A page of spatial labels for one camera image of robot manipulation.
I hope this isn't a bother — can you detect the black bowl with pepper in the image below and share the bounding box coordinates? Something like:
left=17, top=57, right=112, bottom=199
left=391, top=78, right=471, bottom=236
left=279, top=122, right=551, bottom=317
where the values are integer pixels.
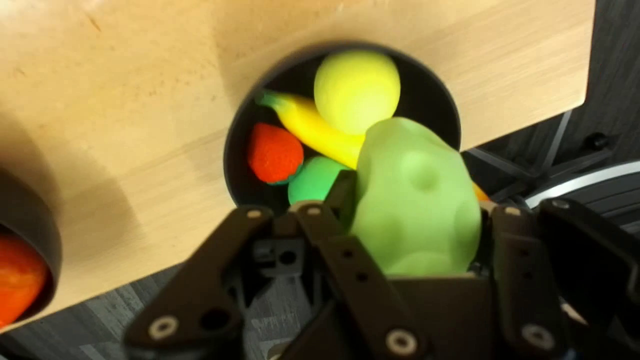
left=0, top=173, right=61, bottom=313

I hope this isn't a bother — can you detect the yellow toy banana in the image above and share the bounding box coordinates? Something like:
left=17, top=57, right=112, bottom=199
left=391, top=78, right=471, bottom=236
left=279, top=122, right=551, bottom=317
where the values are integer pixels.
left=258, top=88, right=492, bottom=204

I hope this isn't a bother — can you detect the black bowl with banana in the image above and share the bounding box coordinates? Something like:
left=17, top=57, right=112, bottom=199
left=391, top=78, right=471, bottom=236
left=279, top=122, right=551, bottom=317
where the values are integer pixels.
left=221, top=43, right=462, bottom=215

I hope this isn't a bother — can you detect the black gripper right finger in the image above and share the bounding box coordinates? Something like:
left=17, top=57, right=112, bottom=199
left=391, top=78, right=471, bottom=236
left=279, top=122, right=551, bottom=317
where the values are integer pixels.
left=487, top=199, right=640, bottom=360

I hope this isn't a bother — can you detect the light green bumpy fruit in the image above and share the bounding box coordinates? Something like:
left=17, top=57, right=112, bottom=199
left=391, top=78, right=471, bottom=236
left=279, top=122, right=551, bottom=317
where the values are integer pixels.
left=350, top=119, right=482, bottom=276

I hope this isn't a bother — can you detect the green toy ball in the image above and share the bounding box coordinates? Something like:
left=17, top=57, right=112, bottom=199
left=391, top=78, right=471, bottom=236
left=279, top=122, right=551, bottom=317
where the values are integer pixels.
left=287, top=156, right=343, bottom=204

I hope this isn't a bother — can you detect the red toy strawberry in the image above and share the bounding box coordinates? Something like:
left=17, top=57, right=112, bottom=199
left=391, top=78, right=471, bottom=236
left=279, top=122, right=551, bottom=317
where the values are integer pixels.
left=245, top=122, right=304, bottom=184

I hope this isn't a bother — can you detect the yellow toy lemon ball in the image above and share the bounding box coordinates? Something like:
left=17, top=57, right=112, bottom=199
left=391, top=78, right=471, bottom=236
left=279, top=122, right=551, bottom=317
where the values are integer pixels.
left=314, top=51, right=401, bottom=134

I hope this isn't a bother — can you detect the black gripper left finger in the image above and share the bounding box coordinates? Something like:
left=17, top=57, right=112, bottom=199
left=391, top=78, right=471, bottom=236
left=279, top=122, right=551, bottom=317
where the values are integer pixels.
left=123, top=204, right=427, bottom=360

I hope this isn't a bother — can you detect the red orange toy pepper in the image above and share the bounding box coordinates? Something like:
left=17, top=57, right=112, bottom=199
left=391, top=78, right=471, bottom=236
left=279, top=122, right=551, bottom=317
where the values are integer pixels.
left=0, top=233, right=49, bottom=328

